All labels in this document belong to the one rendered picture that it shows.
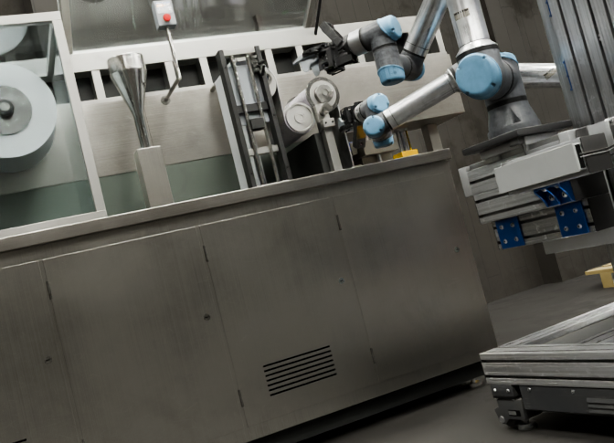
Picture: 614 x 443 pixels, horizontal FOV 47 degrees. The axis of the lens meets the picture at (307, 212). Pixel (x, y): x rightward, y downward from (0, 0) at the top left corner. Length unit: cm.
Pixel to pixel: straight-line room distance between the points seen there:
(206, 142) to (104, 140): 42
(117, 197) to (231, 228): 70
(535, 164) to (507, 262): 377
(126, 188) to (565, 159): 178
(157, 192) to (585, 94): 150
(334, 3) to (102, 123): 267
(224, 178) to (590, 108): 155
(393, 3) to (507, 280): 225
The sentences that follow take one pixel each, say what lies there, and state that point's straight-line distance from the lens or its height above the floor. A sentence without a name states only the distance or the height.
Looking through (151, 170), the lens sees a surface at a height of 108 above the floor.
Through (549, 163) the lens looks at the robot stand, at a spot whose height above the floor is 70.
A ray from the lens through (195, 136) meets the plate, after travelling 305.
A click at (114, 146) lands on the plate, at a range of 298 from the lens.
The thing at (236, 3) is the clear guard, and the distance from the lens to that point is 318.
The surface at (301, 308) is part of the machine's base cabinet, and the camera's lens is 244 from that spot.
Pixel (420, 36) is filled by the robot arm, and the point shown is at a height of 119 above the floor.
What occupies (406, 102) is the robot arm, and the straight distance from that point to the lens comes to 250.
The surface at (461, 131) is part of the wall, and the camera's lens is 557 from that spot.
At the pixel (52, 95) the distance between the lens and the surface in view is 245.
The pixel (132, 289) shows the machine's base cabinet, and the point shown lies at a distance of 231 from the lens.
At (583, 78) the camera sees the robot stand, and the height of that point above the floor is 92.
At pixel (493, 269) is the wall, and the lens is 551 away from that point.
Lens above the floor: 61
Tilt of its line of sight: 4 degrees up
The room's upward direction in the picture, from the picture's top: 14 degrees counter-clockwise
